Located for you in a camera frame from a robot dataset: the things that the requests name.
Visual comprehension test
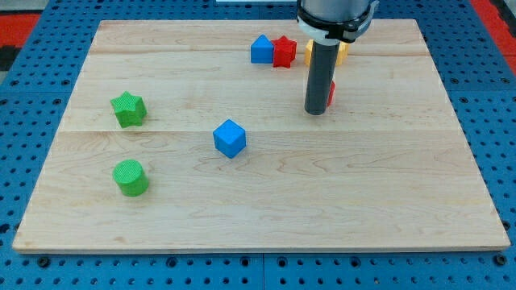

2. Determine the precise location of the red circle block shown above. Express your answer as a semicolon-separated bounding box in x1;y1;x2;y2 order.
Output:
327;81;335;107

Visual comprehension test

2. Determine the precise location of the red star block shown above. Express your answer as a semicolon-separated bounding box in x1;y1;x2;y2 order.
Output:
272;35;297;68

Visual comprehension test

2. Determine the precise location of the green star block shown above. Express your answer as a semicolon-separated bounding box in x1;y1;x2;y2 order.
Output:
110;91;147;128

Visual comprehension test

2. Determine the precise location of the blue cube block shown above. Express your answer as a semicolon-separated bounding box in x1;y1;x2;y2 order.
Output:
213;119;247;159

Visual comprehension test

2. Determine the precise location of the wooden board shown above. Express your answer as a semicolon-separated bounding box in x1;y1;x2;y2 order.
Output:
13;19;510;254

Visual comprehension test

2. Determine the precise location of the blue pentagon block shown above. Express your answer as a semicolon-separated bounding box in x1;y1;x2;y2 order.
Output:
250;35;274;64

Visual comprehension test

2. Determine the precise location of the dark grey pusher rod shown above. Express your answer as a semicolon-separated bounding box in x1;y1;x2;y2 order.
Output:
304;42;339;115

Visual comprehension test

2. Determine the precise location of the yellow block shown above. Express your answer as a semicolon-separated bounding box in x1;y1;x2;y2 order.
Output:
304;39;349;66

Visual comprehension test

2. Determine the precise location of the green cylinder block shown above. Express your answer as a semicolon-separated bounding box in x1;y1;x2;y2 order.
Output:
112;159;149;197

